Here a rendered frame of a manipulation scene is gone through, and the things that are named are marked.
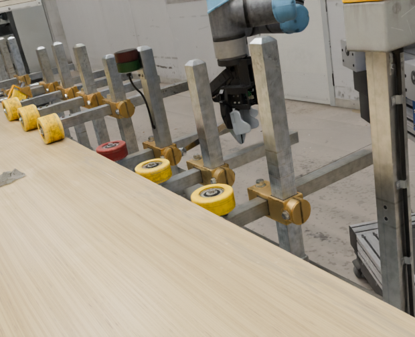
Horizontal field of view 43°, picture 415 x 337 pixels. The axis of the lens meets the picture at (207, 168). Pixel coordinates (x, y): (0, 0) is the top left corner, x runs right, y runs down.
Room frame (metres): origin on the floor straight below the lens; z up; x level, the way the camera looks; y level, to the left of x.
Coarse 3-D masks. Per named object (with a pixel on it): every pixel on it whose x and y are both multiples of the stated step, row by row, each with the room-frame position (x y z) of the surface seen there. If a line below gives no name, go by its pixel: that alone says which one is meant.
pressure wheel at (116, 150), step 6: (102, 144) 1.35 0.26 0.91; (108, 144) 1.32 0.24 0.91; (114, 144) 1.34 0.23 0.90; (120, 144) 1.31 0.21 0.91; (126, 144) 1.33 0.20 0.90; (96, 150) 1.31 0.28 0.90; (102, 150) 1.29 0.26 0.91; (108, 150) 1.29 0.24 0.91; (114, 150) 1.29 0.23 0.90; (120, 150) 1.30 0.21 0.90; (126, 150) 1.32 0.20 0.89; (108, 156) 1.29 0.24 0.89; (114, 156) 1.29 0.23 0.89; (120, 156) 1.29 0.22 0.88
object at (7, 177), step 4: (4, 172) 1.21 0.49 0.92; (8, 172) 1.25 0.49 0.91; (12, 172) 1.22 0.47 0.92; (16, 172) 1.22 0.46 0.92; (20, 172) 1.23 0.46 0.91; (0, 176) 1.21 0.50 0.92; (4, 176) 1.21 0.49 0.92; (8, 176) 1.21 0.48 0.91; (12, 176) 1.21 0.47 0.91; (16, 176) 1.21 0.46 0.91; (20, 176) 1.22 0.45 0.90; (0, 180) 1.20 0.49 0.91; (4, 180) 1.20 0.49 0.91; (8, 180) 1.19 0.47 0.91; (12, 180) 1.19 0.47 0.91; (0, 184) 1.18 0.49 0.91; (4, 184) 1.18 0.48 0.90
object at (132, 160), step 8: (184, 136) 1.43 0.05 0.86; (192, 136) 1.43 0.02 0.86; (176, 144) 1.40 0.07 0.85; (184, 144) 1.41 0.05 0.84; (136, 152) 1.37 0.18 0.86; (144, 152) 1.35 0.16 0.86; (152, 152) 1.36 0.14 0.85; (120, 160) 1.32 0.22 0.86; (128, 160) 1.33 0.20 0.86; (136, 160) 1.34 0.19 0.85; (144, 160) 1.35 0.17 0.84; (128, 168) 1.32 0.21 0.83
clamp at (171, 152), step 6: (144, 144) 1.41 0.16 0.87; (150, 144) 1.38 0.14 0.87; (174, 144) 1.34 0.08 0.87; (156, 150) 1.35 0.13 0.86; (162, 150) 1.32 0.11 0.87; (168, 150) 1.31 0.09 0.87; (174, 150) 1.32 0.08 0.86; (156, 156) 1.35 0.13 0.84; (162, 156) 1.31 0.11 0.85; (168, 156) 1.31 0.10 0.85; (174, 156) 1.32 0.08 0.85; (180, 156) 1.33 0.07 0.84; (174, 162) 1.32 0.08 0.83
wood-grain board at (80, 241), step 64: (0, 128) 1.83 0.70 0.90; (0, 192) 1.14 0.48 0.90; (64, 192) 1.06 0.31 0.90; (128, 192) 0.98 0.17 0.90; (0, 256) 0.80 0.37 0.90; (64, 256) 0.76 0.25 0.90; (128, 256) 0.72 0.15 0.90; (192, 256) 0.68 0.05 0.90; (256, 256) 0.64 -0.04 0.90; (0, 320) 0.61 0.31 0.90; (64, 320) 0.58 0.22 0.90; (128, 320) 0.55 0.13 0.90; (192, 320) 0.53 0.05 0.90; (256, 320) 0.50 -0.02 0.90; (320, 320) 0.48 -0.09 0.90; (384, 320) 0.46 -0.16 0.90
